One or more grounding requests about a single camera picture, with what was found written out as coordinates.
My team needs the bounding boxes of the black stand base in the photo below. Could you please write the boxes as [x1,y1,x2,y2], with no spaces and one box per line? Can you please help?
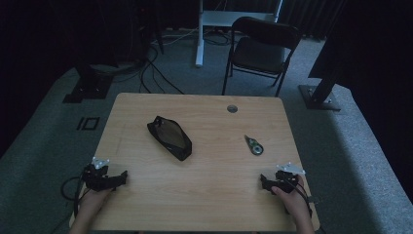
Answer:
[61,61,115,104]
[298,61,342,112]

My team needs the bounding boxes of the correction tape dispenser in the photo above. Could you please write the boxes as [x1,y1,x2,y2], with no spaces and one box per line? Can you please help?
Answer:
[244,134,265,157]

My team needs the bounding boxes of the person's left hand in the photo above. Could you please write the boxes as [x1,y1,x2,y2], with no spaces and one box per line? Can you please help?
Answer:
[77,187,115,219]

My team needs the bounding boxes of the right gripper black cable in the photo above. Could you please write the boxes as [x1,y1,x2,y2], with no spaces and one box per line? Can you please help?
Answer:
[283,178,319,218]

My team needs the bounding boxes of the person's right hand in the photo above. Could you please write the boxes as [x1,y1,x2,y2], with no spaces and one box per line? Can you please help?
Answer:
[271,175,312,219]

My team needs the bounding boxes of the black floor cables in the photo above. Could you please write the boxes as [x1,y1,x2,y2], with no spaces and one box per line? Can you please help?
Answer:
[110,25,235,96]

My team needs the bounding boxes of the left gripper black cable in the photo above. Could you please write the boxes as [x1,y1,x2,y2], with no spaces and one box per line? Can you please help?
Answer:
[59,175,94,218]

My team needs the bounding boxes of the black mesh pencil case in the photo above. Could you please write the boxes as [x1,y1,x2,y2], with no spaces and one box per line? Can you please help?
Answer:
[146,115,193,162]

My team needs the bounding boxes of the black folding chair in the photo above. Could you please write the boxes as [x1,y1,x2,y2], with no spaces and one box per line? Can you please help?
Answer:
[221,17,304,98]

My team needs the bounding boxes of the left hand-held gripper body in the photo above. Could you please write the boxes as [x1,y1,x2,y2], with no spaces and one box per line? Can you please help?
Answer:
[81,156,121,192]

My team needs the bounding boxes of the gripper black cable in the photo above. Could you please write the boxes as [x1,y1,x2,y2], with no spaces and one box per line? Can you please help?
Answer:
[283,178,319,218]
[59,175,94,218]

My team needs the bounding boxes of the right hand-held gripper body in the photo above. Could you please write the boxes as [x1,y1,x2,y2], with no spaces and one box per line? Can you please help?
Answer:
[268,162,307,195]

